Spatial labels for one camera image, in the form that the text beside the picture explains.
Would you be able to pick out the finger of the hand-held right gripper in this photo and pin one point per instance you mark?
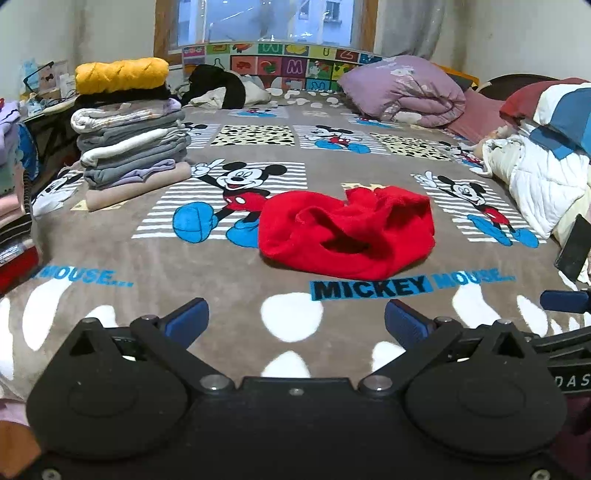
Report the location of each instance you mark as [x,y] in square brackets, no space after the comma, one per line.
[565,301]
[575,249]

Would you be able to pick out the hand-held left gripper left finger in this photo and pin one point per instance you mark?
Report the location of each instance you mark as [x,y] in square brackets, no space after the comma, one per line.
[187,318]

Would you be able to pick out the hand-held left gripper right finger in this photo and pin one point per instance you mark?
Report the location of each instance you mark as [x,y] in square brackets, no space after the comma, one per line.
[406,323]

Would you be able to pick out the red sweater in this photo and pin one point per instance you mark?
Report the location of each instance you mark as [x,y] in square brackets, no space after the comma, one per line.
[346,230]

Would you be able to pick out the stack of folded clothes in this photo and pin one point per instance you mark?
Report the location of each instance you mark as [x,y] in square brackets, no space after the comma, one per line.
[129,152]

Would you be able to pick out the pile of assorted clothes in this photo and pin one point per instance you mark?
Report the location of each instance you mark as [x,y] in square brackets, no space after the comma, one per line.
[14,194]

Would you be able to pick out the pale yellow cloth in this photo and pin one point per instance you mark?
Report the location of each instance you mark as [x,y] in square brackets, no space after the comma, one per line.
[561,226]

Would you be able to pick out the cartoon mouse printed blanket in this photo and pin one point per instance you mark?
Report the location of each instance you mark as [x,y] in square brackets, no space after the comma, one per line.
[184,267]

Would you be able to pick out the white quilted comforter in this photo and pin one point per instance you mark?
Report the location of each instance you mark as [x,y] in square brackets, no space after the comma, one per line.
[531,180]

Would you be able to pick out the peach plush doll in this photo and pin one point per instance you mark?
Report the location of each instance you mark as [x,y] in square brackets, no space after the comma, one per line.
[480,147]

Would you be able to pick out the red white blue quilt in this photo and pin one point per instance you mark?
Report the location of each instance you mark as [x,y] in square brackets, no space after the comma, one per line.
[563,110]

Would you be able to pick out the pink pillow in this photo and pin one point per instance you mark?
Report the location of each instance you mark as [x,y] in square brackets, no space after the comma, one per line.
[480,115]

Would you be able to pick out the dark wooden headboard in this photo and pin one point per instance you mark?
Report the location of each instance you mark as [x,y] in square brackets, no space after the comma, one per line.
[512,85]

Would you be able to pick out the folded black garment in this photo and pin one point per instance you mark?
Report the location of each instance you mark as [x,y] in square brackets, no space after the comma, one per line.
[138,96]

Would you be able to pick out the dark cabinet with items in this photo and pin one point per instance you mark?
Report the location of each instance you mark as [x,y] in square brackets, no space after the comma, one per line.
[51,134]

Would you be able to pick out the purple floral quilt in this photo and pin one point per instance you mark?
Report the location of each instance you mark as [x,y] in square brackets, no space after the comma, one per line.
[401,90]

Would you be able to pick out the yellow knit sweater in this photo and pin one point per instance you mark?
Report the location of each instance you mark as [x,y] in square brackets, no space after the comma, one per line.
[120,76]

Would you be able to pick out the colourful alphabet foam mat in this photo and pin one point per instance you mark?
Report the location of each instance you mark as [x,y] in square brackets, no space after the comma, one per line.
[286,67]

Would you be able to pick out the grey curtain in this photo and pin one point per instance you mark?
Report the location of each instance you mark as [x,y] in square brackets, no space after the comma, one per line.
[415,27]

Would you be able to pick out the pile of small toiletries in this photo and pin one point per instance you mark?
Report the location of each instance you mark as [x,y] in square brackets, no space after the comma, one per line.
[46,81]

